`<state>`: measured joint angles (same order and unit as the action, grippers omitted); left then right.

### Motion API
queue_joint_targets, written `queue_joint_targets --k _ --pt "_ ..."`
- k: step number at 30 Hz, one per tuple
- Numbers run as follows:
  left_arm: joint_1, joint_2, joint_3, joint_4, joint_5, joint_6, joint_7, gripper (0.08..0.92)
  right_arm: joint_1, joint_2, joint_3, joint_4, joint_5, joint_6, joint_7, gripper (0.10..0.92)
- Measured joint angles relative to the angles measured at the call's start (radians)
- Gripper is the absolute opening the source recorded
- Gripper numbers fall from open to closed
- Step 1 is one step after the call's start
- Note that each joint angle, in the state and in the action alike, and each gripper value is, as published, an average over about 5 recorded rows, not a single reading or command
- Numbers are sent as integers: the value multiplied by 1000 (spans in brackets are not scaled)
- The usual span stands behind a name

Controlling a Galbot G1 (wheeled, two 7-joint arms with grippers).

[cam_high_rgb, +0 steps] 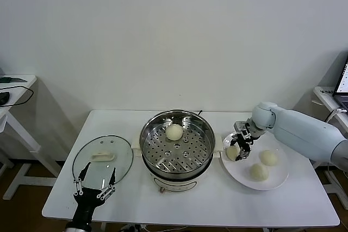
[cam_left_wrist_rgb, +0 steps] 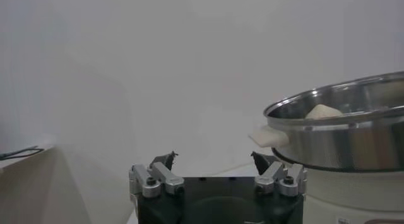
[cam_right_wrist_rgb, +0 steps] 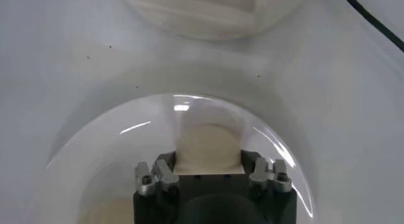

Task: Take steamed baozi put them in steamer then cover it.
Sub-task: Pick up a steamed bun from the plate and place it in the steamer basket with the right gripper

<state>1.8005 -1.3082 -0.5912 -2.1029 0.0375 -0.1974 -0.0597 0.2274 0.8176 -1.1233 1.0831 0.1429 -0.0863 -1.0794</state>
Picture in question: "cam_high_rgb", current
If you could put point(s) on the stainless steel steamer pot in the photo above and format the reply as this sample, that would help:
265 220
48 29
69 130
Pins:
176 184

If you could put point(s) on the white round plate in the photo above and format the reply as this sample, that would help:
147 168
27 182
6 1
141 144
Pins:
277 175

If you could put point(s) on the flat green desk item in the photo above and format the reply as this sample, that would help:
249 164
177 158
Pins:
6 79

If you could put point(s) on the white side desk with laptop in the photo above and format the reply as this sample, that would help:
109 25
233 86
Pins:
323 97

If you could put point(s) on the stainless steel steamer basket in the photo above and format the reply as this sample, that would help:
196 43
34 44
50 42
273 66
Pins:
190 158

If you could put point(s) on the open laptop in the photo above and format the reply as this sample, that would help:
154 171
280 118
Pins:
343 80

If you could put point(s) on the white steamed baozi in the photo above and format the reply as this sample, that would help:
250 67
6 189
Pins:
231 153
174 131
268 158
258 172

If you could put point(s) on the small black desk device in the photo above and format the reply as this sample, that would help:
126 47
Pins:
4 98

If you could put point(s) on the round glass lid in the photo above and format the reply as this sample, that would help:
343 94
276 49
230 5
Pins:
103 157

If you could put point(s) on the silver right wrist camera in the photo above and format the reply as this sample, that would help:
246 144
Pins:
240 127

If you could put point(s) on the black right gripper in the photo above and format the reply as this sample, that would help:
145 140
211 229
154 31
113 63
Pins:
246 139

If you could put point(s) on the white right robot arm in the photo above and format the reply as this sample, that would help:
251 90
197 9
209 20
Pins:
299 128

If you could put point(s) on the white power strip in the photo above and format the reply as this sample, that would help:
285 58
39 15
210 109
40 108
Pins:
136 228

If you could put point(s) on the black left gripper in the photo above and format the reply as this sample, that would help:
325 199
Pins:
85 204

